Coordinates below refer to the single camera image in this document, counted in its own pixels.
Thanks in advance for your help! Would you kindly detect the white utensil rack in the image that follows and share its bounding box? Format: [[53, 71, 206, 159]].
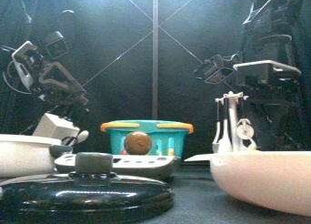
[[214, 90, 258, 153]]

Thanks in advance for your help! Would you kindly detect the white toy spoon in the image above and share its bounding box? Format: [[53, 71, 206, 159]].
[[75, 129, 91, 146]]

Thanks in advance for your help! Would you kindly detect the white toy pizza cutter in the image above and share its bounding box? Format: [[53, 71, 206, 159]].
[[235, 98, 256, 141]]

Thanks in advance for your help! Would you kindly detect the white toy turner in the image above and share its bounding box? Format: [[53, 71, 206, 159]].
[[218, 99, 235, 154]]

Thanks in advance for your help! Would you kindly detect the white toy spatula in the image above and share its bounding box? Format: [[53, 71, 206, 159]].
[[211, 99, 223, 154]]

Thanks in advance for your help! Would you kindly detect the white toy pot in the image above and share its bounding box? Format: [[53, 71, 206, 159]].
[[0, 133, 75, 179]]

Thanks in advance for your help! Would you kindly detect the brown round toy food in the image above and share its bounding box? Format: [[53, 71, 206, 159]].
[[123, 131, 154, 156]]

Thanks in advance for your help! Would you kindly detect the flat white toy board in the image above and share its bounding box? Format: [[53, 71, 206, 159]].
[[183, 153, 215, 163]]

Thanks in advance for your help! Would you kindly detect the white tray with items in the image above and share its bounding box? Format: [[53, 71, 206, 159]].
[[53, 153, 183, 180]]

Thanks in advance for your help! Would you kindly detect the white bowl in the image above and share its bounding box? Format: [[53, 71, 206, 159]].
[[210, 150, 311, 218]]

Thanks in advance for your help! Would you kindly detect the black lid with grey knob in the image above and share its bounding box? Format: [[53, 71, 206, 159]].
[[0, 151, 176, 224]]

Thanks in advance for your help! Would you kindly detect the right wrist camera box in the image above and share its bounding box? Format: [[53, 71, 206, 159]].
[[192, 54, 240, 85]]

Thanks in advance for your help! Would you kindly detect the vertical metal frame pole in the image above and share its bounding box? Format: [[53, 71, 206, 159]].
[[151, 0, 160, 120]]

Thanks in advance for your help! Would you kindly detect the teal basket with orange handles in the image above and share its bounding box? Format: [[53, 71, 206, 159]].
[[100, 119, 196, 159]]

